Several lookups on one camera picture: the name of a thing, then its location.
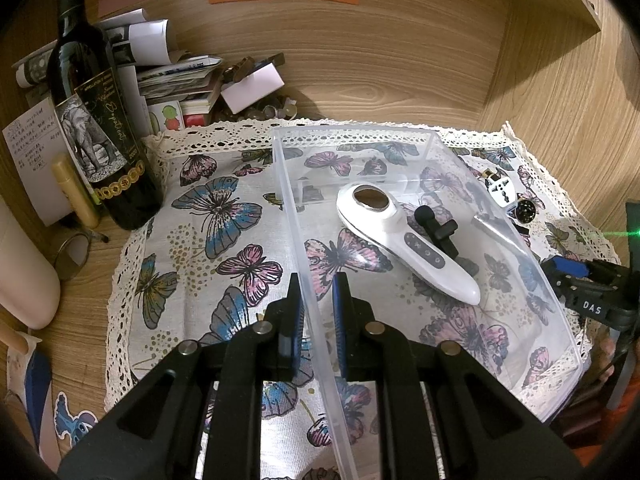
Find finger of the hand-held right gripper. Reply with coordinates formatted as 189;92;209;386
542;255;585;278
552;278;583;313

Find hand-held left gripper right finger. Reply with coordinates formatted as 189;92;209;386
333;272;583;480

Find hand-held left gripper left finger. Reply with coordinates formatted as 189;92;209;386
57;274;307;480

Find clear plastic storage box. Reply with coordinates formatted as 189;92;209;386
271;126;586;480

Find person's right hand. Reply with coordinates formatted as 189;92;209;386
598;336;620;378

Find butterfly print lace cloth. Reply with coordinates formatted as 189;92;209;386
104;120;621;480

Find white travel plug adapter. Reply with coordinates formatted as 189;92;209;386
482;170;524;209

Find white handheld massager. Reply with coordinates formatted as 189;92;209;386
336;181;482;306

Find small black handheld tool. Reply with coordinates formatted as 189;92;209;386
413;205;476;276

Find pile of small metal pieces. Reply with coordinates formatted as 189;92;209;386
215;94;301;124

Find red and white small box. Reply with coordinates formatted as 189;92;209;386
180;94;217;129

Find white card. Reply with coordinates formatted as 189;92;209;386
220;62;286;116

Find fruit picture card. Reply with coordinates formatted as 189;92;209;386
147;100;184;136

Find blue cartoon sticker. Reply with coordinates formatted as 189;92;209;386
52;392;99;447

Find yellow lip balm tube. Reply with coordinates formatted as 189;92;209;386
51;154;101;229

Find blue sheet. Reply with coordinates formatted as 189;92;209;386
22;352;54;436

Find stack of booklets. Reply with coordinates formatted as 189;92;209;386
135;52;224;107

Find white cylinder container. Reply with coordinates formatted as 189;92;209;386
0;194;62;331

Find wooden stick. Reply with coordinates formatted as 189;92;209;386
0;330;31;362

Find white handwritten paper note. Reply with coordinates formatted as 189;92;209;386
2;97;77;227

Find rolled printed papers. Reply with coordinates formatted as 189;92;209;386
12;9;177;92

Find dark wine bottle elephant label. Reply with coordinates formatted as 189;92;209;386
47;0;166;231

